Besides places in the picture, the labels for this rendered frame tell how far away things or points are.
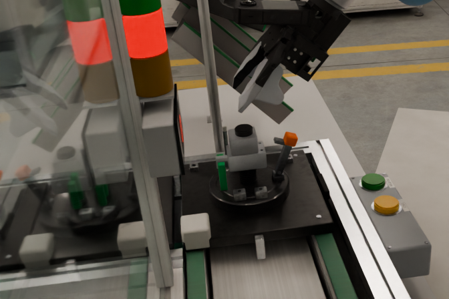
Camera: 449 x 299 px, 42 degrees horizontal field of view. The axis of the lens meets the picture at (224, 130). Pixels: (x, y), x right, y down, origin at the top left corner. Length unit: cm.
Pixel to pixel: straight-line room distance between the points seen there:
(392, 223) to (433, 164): 38
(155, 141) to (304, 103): 94
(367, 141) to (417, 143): 178
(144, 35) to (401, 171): 76
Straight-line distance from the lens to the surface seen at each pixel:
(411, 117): 150
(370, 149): 308
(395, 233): 94
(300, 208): 97
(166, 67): 69
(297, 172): 106
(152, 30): 67
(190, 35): 113
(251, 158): 96
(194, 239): 92
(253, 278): 93
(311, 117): 150
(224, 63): 114
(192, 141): 144
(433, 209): 118
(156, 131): 67
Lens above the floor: 153
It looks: 27 degrees down
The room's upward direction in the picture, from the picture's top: 6 degrees counter-clockwise
